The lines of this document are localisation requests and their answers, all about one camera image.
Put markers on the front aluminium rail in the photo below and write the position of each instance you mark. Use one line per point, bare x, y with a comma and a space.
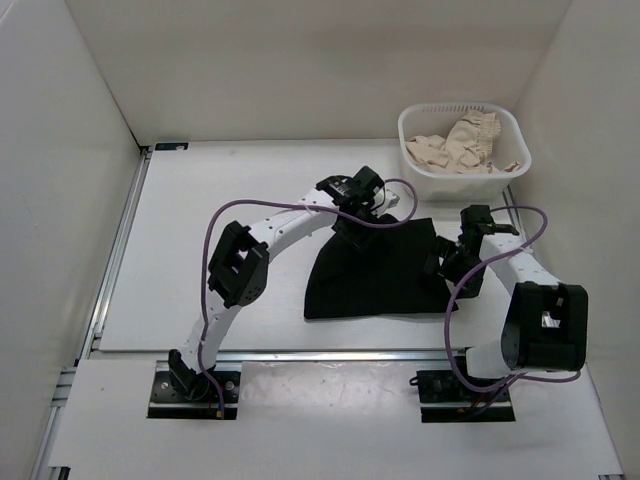
273, 356

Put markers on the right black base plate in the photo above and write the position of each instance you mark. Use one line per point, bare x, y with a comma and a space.
444, 399

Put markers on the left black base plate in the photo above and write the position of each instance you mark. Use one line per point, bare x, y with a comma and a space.
168, 401

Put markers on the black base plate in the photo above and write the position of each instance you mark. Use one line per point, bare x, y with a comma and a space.
444, 399
168, 401

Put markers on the black trousers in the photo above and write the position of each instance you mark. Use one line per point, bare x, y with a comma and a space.
386, 278

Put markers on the white plastic basket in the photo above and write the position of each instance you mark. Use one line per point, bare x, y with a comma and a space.
438, 119

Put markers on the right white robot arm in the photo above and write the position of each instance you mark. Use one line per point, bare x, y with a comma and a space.
544, 335

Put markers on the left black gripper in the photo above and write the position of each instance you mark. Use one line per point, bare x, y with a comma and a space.
358, 239

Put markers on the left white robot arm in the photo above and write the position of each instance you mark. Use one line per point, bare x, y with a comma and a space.
234, 271

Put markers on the beige trousers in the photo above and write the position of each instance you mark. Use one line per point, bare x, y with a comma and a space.
466, 150

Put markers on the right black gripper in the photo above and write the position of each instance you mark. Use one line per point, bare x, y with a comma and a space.
444, 249

